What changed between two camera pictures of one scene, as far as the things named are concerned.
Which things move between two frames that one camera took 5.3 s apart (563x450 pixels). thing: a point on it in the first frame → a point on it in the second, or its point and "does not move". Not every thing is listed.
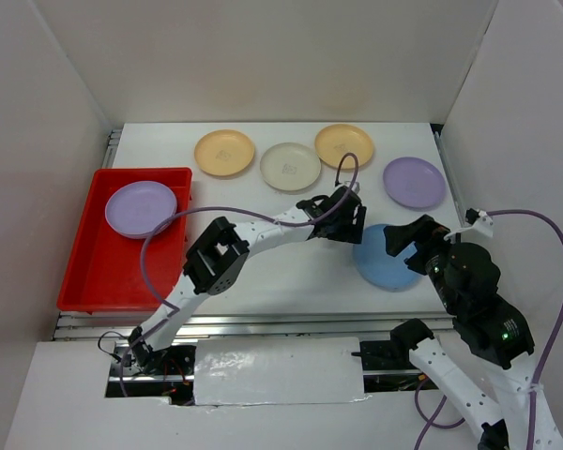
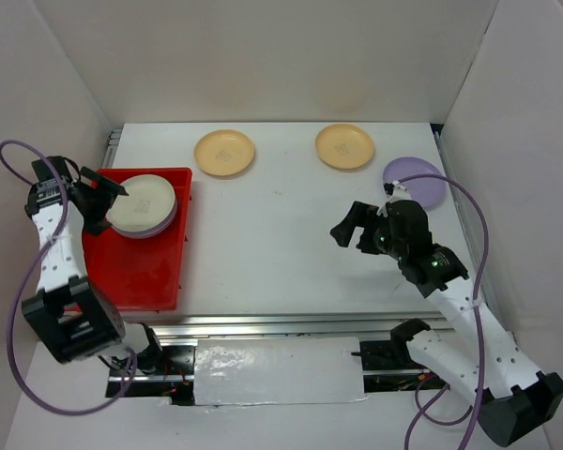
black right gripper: (396, 235) → (359, 214)
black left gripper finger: (356, 233) → (94, 211)
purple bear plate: (414, 182) does not move
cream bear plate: (290, 166) → (149, 204)
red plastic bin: (103, 271) does not move
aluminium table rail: (246, 326) does not move
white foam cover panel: (278, 370) does not move
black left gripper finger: (331, 226) → (104, 180)
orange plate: (332, 142) does not move
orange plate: (224, 153) does not move
